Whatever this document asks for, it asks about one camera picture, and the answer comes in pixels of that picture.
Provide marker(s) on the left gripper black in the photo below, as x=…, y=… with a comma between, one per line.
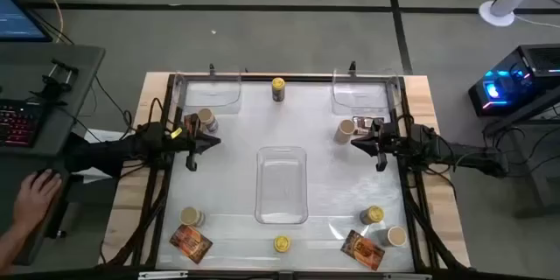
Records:
x=186, y=144

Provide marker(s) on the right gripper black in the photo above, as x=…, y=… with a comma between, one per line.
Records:
x=385, y=140

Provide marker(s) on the orange spice packet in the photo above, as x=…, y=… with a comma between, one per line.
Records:
x=191, y=123
x=363, y=124
x=191, y=243
x=362, y=249

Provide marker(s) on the tan lid spice jar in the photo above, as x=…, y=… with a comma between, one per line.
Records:
x=345, y=131
x=206, y=119
x=395, y=236
x=191, y=216

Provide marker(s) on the yellow lid spice jar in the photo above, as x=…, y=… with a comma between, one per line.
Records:
x=278, y=89
x=282, y=243
x=372, y=215

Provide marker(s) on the large clear plastic bin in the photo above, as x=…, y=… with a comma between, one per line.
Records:
x=281, y=184

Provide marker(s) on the person's forearm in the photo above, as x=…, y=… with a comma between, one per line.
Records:
x=9, y=245

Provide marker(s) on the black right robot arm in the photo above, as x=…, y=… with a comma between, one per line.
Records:
x=455, y=153

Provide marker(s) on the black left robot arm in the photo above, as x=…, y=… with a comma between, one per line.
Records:
x=109, y=153

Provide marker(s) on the yellow tape tag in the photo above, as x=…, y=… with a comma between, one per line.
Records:
x=176, y=132

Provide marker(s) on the small clear plastic bin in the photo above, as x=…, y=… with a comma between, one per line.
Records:
x=365, y=94
x=212, y=94

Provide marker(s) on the white box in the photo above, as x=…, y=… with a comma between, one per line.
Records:
x=100, y=135

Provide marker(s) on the black computer case with lights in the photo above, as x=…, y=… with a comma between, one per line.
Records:
x=516, y=83

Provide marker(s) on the black clamp stand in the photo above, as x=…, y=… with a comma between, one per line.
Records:
x=57, y=81

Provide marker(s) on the grey equipment stand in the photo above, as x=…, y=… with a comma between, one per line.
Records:
x=542, y=170

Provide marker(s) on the person's hand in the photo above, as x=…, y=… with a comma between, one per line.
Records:
x=35, y=197

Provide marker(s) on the backlit black keyboard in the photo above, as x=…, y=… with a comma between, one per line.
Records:
x=17, y=122

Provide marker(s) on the dark grey desk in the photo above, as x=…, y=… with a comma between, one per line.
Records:
x=26, y=65

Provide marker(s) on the computer monitor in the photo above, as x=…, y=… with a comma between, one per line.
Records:
x=15, y=19

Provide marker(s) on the black clamp post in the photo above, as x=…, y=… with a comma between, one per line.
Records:
x=212, y=69
x=352, y=67

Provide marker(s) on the black table frame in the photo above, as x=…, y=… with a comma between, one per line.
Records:
x=306, y=78

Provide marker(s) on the silver metal bracket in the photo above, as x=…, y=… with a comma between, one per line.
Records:
x=163, y=275

